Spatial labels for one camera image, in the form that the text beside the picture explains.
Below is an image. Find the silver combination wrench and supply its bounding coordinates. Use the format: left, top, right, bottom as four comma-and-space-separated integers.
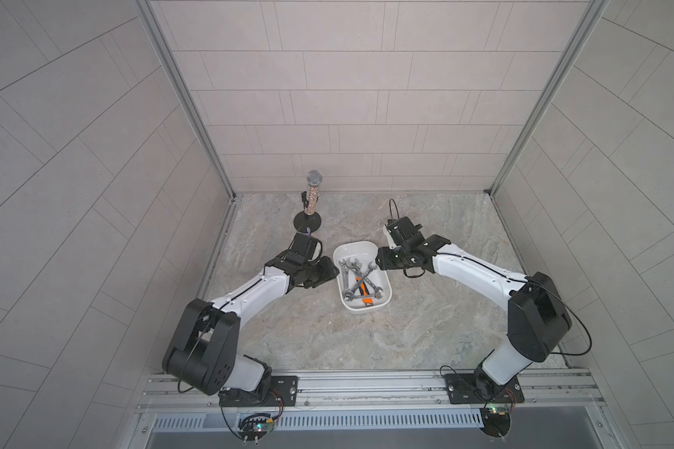
339, 259, 353, 300

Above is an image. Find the small silver wrench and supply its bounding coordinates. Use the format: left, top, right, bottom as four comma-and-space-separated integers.
351, 260, 383, 299

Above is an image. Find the orange handled adjustable wrench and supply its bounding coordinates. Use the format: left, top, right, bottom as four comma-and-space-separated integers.
358, 274, 374, 308

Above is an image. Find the long silver wrench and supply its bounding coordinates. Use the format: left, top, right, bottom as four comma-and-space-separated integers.
343, 262, 377, 301

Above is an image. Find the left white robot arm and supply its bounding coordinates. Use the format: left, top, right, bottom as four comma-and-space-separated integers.
162, 256, 339, 402

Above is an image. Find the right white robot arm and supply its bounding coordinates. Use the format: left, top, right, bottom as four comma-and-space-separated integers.
376, 237, 573, 397

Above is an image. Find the left green circuit board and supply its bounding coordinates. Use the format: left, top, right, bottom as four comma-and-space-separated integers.
237, 413, 276, 443

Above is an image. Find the green circuit board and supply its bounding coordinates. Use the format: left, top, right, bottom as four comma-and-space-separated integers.
237, 413, 276, 443
479, 407, 512, 440

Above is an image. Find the right green circuit board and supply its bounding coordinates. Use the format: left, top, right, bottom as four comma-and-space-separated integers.
479, 407, 512, 440

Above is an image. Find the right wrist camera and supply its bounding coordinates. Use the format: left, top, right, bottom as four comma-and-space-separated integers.
384, 216, 424, 248

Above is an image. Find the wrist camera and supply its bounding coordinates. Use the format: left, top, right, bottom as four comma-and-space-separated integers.
384, 216, 424, 248
288, 232, 323, 265

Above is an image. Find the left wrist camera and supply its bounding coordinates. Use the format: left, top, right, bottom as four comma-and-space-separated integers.
288, 232, 323, 265

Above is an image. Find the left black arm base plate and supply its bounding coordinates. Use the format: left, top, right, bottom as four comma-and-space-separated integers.
218, 375, 300, 408

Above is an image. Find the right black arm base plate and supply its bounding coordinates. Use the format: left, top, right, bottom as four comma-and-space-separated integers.
442, 372, 525, 405

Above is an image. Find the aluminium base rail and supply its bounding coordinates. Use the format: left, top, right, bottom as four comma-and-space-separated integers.
136, 369, 606, 431

